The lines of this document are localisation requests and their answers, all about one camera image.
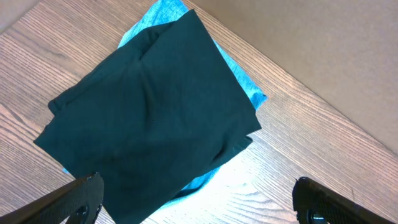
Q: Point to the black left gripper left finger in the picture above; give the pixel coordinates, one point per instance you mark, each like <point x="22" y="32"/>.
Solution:
<point x="79" y="201"/>

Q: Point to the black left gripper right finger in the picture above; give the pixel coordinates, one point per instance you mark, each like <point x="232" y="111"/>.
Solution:
<point x="317" y="204"/>

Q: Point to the black t-shirt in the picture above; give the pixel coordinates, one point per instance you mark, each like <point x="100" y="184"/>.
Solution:
<point x="149" y="118"/>

